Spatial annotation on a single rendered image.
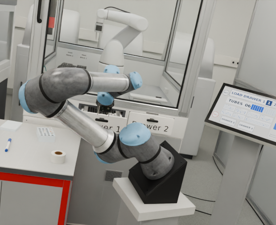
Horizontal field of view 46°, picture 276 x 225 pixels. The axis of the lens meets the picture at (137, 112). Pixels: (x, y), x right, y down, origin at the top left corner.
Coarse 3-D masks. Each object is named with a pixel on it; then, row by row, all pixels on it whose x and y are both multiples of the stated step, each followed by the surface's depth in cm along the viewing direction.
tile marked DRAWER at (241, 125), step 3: (240, 123) 194; (243, 123) 194; (246, 123) 193; (237, 126) 194; (240, 126) 193; (243, 126) 192; (246, 126) 192; (249, 126) 191; (252, 126) 191; (246, 129) 191; (249, 129) 190; (252, 129) 190
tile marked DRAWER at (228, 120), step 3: (222, 117) 199; (225, 117) 199; (228, 117) 198; (222, 120) 198; (225, 120) 198; (228, 120) 197; (231, 120) 197; (234, 120) 196; (225, 123) 197; (228, 123) 196; (231, 123) 196; (234, 123) 195
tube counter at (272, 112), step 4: (248, 104) 199; (252, 104) 198; (248, 108) 197; (252, 108) 197; (256, 108) 196; (260, 108) 195; (264, 108) 195; (268, 108) 194; (264, 112) 193; (268, 112) 192; (272, 112) 192
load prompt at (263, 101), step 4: (232, 92) 206; (236, 92) 205; (240, 92) 205; (244, 92) 204; (236, 96) 204; (240, 96) 203; (244, 96) 202; (248, 96) 202; (252, 96) 201; (256, 96) 200; (248, 100) 200; (252, 100) 199; (256, 100) 199; (260, 100) 198; (264, 100) 197; (268, 100) 196; (272, 100) 196; (264, 104) 196; (268, 104) 195; (272, 104) 194
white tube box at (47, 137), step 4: (40, 128) 183; (44, 128) 185; (48, 128) 186; (36, 132) 184; (40, 132) 178; (48, 132) 180; (40, 136) 173; (44, 136) 174; (48, 136) 175; (52, 136) 176; (40, 140) 174; (44, 140) 175; (48, 140) 176; (52, 140) 176
